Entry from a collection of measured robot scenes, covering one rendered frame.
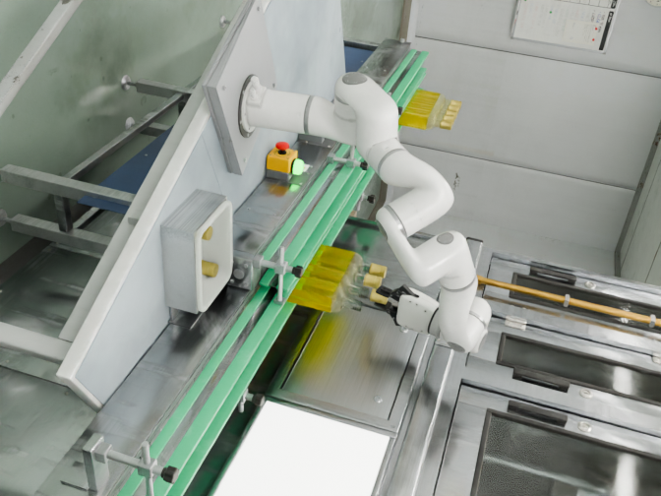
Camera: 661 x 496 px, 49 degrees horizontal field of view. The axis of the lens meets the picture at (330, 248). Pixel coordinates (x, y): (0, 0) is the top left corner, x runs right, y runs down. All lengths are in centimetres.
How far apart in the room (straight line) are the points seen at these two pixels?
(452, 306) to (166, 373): 65
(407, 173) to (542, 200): 674
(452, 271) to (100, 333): 74
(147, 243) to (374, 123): 55
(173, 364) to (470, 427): 75
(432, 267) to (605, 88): 630
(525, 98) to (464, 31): 92
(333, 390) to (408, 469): 29
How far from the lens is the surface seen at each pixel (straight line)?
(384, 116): 161
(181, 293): 167
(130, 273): 153
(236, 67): 174
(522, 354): 214
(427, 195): 158
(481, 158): 815
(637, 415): 206
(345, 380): 188
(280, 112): 177
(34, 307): 221
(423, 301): 188
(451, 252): 158
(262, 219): 194
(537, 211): 836
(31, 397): 194
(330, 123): 175
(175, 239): 159
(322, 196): 210
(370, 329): 204
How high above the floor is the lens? 144
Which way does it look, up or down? 12 degrees down
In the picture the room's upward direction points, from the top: 104 degrees clockwise
